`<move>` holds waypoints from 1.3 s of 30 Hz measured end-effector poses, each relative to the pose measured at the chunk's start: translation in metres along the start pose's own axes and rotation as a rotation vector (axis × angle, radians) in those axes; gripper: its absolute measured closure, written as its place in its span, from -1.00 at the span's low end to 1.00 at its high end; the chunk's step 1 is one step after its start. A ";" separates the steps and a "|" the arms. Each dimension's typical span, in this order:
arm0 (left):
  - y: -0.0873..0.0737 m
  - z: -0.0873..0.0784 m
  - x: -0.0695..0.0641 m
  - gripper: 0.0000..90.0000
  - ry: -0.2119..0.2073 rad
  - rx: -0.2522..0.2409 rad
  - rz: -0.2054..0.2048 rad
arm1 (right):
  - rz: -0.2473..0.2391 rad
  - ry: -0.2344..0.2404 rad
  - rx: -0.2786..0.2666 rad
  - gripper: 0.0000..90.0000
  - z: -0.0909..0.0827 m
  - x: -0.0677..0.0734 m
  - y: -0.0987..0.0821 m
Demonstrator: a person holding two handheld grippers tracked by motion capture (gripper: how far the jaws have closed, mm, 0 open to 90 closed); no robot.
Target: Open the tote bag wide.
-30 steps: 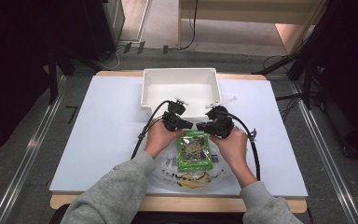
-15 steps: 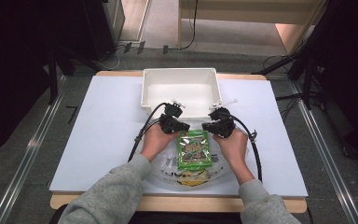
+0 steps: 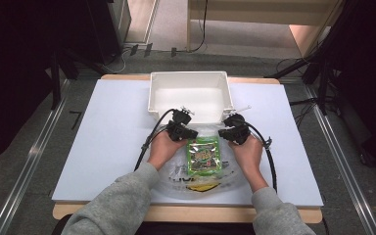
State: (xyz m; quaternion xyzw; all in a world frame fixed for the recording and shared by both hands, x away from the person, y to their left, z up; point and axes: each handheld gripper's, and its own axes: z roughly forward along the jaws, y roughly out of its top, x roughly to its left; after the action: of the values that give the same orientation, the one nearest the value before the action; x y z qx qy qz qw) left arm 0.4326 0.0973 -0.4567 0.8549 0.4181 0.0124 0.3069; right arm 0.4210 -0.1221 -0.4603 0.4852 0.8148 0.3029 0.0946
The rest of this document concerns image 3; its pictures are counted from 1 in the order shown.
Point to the person's left hand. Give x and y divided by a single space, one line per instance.
163 150

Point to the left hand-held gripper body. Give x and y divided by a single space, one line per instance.
178 125

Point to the green snack packet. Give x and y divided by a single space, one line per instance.
204 156

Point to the white plastic bin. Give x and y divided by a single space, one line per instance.
189 98

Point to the white table board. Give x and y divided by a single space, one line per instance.
111 130

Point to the person's right hand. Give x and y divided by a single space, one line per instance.
248 156

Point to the white smiley plastic bag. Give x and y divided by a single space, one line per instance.
176 182

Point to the wooden table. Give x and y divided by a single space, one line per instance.
189 213

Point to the black cabinet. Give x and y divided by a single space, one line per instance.
106 29

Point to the metal floor rail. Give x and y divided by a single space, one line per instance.
29 163
342 163

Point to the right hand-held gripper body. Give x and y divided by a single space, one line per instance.
240 129

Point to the light wooden furniture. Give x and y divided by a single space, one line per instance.
261 13

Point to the black tripod stand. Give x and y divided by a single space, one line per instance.
323 75

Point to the black metal stand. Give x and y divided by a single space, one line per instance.
56 78

